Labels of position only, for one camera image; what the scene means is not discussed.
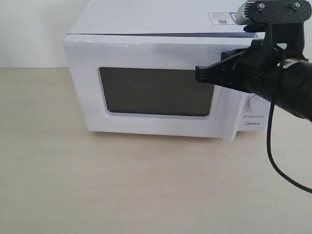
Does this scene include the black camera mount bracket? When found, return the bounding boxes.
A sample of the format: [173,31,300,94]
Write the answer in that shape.
[240,0,312,60]

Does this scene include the white warning label sticker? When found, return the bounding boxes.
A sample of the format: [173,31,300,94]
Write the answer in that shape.
[208,12,237,25]

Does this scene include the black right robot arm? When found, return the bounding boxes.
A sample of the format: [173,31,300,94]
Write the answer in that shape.
[195,39,312,120]

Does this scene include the black camera cable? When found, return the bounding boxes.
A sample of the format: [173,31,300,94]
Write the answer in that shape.
[267,46,312,191]

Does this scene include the white Midea microwave oven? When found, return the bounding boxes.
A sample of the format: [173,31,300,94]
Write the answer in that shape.
[67,0,276,132]

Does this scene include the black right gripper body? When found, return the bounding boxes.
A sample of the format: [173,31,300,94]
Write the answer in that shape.
[235,40,285,96]

